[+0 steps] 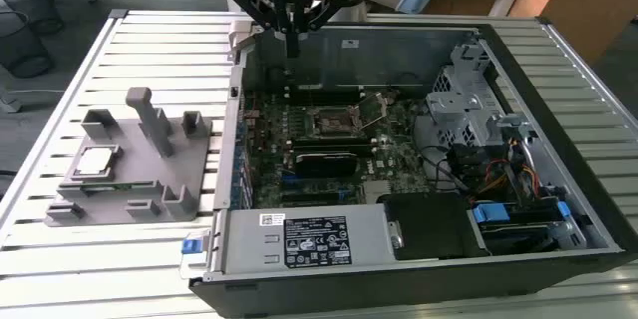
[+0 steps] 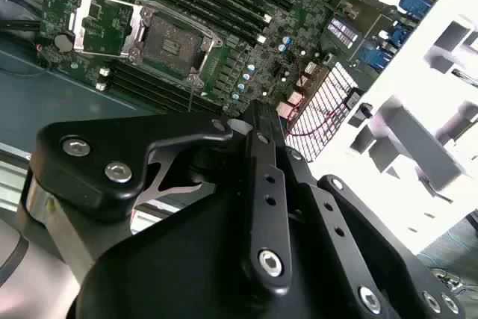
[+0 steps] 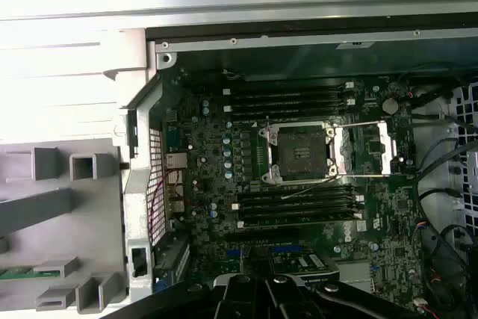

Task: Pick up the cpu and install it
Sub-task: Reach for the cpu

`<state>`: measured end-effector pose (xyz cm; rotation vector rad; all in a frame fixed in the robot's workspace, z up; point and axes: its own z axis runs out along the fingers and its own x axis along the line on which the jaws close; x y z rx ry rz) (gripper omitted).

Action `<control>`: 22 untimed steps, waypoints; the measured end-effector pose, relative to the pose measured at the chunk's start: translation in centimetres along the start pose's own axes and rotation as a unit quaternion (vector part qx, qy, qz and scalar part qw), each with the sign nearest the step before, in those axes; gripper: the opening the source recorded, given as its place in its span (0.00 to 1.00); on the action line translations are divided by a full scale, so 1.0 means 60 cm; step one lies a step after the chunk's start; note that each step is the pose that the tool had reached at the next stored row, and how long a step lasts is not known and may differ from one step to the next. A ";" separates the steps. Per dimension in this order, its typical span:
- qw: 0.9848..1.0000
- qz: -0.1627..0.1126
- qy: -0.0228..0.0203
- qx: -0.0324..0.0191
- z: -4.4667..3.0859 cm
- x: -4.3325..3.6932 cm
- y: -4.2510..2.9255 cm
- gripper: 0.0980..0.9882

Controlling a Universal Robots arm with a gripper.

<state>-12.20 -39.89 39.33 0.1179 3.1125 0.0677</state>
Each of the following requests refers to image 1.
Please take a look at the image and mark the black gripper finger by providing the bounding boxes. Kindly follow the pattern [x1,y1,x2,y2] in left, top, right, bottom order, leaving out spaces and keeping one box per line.
[228,0,295,58]
[294,0,351,58]

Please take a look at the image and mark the metal socket cover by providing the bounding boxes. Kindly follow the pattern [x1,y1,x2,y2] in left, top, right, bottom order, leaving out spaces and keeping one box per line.
[354,90,396,130]

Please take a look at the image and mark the silver CPU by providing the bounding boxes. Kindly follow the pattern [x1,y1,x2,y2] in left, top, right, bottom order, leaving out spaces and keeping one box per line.
[73,148,117,177]

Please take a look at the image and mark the grey case release latch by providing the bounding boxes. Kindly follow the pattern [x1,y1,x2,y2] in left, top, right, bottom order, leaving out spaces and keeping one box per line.
[227,21,256,63]

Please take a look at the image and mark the RAM slot white latch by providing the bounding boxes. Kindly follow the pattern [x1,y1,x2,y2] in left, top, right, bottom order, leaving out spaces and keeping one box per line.
[285,95,364,101]

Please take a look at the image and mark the RAM slot black latch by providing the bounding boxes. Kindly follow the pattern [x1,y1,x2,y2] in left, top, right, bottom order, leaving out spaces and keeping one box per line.
[285,99,364,105]
[292,137,374,146]

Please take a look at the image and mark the green motherboard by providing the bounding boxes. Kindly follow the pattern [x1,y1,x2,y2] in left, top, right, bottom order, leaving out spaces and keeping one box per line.
[237,87,431,211]

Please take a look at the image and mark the green RAM stick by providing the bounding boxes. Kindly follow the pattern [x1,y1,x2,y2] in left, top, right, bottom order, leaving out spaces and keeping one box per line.
[292,141,375,158]
[79,180,156,193]

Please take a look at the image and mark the silver drive cage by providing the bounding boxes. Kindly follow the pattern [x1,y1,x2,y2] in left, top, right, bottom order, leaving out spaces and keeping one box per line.
[424,44,507,150]

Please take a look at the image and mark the black graphics card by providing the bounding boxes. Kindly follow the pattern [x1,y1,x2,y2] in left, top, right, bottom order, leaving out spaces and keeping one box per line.
[294,152,359,179]

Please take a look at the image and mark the black mesh wastebasket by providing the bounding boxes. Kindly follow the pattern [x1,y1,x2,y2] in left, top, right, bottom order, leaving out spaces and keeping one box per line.
[0,0,65,36]
[0,10,55,80]

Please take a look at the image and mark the silver chipset heat sink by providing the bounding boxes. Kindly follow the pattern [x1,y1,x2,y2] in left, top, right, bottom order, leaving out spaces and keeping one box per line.
[362,179,396,205]

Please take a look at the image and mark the grey parts rack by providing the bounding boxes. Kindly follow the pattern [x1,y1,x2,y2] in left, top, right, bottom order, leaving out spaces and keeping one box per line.
[44,86,216,229]

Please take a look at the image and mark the wooden cabinet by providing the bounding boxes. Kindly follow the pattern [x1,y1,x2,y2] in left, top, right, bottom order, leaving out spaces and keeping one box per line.
[507,0,638,68]

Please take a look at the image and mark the grey metal stand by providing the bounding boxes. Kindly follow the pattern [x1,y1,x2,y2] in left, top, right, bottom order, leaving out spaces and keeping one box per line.
[0,68,24,114]

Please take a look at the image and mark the black plastic shroud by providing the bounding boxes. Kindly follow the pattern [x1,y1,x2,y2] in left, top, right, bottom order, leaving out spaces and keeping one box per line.
[380,191,479,261]

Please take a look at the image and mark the grey power supply unit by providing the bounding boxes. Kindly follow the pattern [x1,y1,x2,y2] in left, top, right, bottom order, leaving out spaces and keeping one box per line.
[211,207,403,274]

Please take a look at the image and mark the hard disk in blue carrier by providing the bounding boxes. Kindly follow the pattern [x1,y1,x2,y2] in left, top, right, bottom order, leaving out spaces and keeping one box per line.
[471,201,572,256]

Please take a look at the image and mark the blue case latch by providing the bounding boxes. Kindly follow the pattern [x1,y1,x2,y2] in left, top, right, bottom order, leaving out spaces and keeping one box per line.
[181,238,207,255]

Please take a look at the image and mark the black open PC case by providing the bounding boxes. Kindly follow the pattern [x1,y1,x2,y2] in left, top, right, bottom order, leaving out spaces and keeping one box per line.
[187,19,630,319]

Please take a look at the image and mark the thick dark grey cable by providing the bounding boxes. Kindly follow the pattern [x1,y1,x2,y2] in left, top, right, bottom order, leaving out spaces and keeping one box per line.
[416,143,472,197]

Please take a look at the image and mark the orange yellow power wires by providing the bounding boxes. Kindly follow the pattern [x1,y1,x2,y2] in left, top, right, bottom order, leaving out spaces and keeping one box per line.
[475,158,544,202]

